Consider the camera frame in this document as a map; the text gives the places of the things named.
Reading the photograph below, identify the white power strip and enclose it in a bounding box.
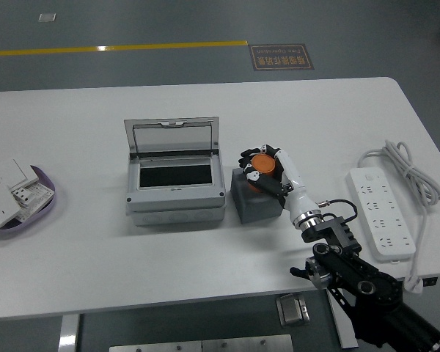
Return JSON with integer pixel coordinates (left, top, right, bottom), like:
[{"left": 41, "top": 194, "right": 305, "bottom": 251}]
[{"left": 345, "top": 166, "right": 417, "bottom": 263}]

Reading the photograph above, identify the white table leg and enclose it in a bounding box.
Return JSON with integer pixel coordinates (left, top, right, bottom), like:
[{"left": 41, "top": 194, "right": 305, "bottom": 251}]
[
  {"left": 326, "top": 287, "right": 359, "bottom": 349},
  {"left": 57, "top": 314, "right": 81, "bottom": 352}
]

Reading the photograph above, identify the orange cylinder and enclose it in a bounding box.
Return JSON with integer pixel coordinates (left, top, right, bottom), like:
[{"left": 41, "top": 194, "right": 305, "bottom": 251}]
[{"left": 247, "top": 153, "right": 276, "bottom": 194}]

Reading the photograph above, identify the dark grey cube with hole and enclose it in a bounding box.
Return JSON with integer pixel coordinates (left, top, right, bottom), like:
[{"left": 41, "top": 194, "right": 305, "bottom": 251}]
[{"left": 230, "top": 166, "right": 285, "bottom": 224}]

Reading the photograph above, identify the metal floor socket box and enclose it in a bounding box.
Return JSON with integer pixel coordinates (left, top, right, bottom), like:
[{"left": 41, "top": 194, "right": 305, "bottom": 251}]
[{"left": 276, "top": 293, "right": 312, "bottom": 327}]

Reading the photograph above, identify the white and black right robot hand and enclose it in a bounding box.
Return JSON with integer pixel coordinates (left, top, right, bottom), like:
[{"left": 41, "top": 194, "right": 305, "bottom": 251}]
[{"left": 238, "top": 143, "right": 322, "bottom": 227}]

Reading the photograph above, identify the grey box with clear lid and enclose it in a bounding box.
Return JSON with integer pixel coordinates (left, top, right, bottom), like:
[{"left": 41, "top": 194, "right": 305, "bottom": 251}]
[{"left": 123, "top": 116, "right": 227, "bottom": 227}]

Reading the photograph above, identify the white power plug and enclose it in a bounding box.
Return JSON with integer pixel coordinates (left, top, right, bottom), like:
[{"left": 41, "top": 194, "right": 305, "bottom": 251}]
[{"left": 403, "top": 274, "right": 425, "bottom": 294}]

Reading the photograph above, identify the white switch panel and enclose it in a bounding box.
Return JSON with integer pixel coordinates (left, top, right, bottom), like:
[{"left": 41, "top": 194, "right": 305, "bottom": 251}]
[{"left": 0, "top": 158, "right": 40, "bottom": 191}]

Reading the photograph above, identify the purple tray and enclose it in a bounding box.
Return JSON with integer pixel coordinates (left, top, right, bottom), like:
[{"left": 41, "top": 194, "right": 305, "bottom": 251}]
[{"left": 0, "top": 164, "right": 56, "bottom": 240}]

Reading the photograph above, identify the yellow floor tape line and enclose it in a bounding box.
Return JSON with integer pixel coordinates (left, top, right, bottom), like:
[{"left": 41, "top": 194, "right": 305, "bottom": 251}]
[{"left": 0, "top": 40, "right": 249, "bottom": 58}]

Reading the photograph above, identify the small white socket insert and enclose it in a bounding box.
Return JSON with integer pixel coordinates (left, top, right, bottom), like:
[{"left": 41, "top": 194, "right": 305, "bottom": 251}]
[{"left": 13, "top": 185, "right": 37, "bottom": 206}]

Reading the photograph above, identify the white socket module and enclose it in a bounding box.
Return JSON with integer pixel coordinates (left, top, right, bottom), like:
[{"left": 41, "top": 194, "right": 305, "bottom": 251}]
[{"left": 16, "top": 183, "right": 55, "bottom": 223}]

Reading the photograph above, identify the white power strip cable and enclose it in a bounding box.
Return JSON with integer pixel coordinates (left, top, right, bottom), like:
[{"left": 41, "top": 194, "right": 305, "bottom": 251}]
[{"left": 357, "top": 139, "right": 440, "bottom": 283}]

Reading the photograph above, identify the metal base plate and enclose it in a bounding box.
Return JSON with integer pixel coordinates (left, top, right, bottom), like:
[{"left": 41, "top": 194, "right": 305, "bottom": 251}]
[{"left": 109, "top": 334, "right": 294, "bottom": 352}]

